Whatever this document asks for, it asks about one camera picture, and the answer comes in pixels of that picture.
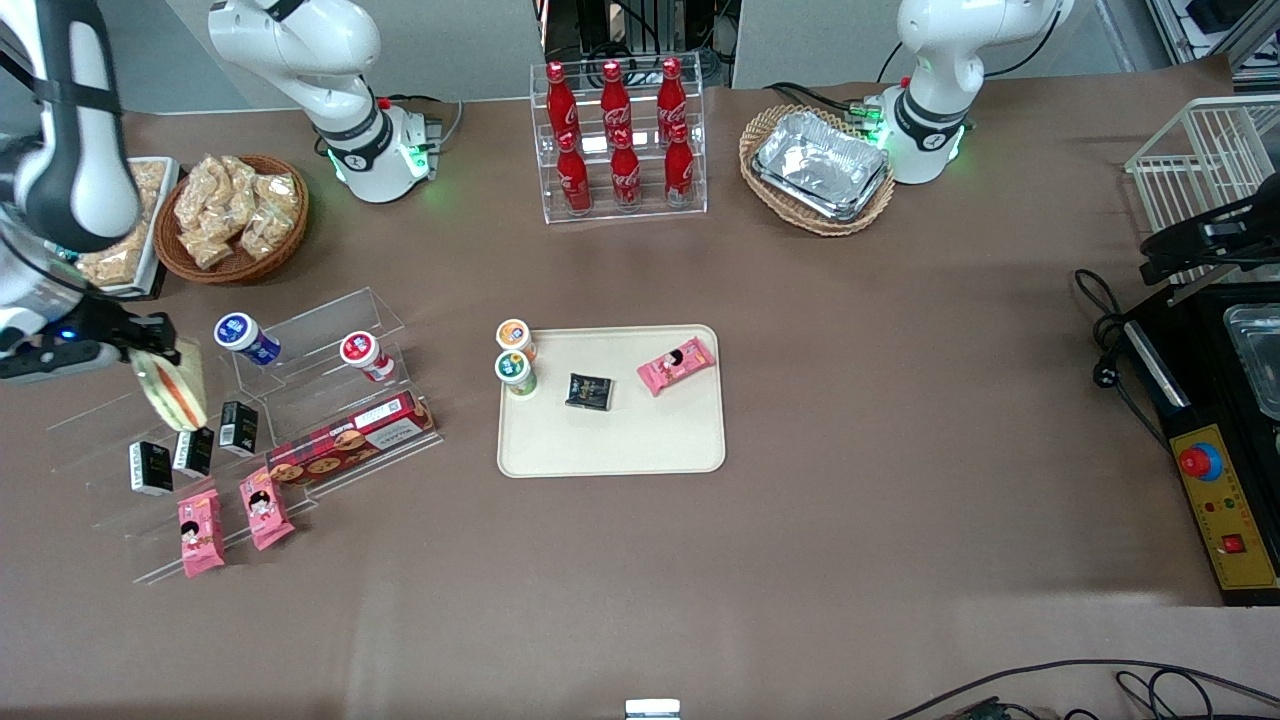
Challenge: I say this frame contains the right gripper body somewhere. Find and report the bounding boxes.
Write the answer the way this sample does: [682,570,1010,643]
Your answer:
[58,293,133,353]

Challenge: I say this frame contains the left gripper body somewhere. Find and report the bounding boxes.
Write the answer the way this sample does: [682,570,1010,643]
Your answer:
[1198,186,1280,269]

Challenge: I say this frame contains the triangle sandwich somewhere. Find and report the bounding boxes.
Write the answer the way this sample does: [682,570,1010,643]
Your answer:
[130,338,210,433]

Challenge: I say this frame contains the grey arm base connector box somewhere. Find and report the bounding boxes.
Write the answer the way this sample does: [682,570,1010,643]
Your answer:
[400,95,447,177]

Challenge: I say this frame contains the clear metal machine tray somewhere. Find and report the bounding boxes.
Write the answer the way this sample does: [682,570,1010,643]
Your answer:
[1224,304,1280,421]

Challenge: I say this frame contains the aluminium foil tray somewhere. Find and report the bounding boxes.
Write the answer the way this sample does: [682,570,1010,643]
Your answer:
[758,110,890,209]
[752,160,893,223]

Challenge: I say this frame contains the beige plastic tray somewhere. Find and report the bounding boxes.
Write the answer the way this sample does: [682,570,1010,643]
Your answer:
[497,324,727,479]

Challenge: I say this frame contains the golden crisp snack bag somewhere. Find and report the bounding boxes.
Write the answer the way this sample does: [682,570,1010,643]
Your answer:
[78,243,143,289]
[128,160,167,219]

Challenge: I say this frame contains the blue lid cup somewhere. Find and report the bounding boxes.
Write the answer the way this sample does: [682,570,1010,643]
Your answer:
[213,312,283,367]

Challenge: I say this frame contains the clear bag of crackers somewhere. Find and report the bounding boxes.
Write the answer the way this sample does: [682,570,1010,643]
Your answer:
[182,225,236,271]
[175,160,226,233]
[255,172,301,213]
[240,205,296,261]
[215,156,263,216]

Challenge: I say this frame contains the white rectangular snack dish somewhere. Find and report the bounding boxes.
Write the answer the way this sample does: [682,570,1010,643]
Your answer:
[75,157,181,301]

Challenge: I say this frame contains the brown wicker snack basket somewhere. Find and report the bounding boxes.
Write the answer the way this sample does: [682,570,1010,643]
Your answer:
[154,154,310,287]

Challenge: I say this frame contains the small black carton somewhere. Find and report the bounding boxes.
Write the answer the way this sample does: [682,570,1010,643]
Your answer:
[128,441,174,497]
[173,423,215,478]
[218,401,259,458]

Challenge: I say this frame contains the black sealing machine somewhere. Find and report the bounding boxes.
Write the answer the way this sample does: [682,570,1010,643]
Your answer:
[1124,280,1280,607]

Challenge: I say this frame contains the clear acrylic stepped shelf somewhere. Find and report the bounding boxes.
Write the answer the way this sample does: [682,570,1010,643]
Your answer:
[45,287,442,586]

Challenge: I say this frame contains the pink snack packet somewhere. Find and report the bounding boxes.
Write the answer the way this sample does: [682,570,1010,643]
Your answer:
[238,467,297,552]
[177,490,227,580]
[637,337,717,398]

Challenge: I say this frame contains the red lid cup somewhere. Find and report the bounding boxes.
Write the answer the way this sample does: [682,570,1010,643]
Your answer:
[339,331,396,384]

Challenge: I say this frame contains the red cookie box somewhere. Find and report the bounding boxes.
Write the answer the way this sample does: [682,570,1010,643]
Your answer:
[266,391,438,489]

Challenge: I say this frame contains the green lid cup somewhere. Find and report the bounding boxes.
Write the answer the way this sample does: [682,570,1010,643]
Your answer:
[494,350,539,399]

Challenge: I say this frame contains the orange lid cup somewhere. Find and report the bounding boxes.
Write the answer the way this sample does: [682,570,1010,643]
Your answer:
[496,319,538,363]

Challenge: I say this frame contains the light wicker basket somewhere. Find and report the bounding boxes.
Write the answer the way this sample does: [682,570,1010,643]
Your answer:
[738,104,897,238]

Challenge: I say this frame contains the black snack packet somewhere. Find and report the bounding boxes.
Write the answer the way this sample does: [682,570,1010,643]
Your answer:
[564,372,615,413]

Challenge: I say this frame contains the red cola bottle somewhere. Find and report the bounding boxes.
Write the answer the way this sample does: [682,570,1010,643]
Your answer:
[609,128,643,210]
[599,61,632,141]
[663,123,696,206]
[656,57,689,136]
[556,131,593,214]
[545,62,579,141]

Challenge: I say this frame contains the clear acrylic bottle rack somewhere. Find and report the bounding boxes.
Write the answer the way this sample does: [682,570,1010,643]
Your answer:
[529,62,709,225]

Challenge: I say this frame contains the black equipment rack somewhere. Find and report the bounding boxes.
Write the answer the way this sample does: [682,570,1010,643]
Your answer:
[538,0,743,89]

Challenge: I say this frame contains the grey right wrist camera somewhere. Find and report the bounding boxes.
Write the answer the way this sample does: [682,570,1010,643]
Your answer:
[0,340,103,384]

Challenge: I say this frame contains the white wire basket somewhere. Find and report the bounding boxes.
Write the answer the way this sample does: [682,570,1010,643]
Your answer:
[1125,95,1280,287]

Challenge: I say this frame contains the black power cable with plug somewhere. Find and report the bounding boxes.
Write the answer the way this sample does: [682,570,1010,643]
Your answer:
[1074,268,1173,453]

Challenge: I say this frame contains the long black cable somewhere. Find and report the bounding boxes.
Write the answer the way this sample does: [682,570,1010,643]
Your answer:
[885,658,1280,720]

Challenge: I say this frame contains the looped black cable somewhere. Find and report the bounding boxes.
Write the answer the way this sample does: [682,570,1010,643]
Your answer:
[1115,668,1280,720]

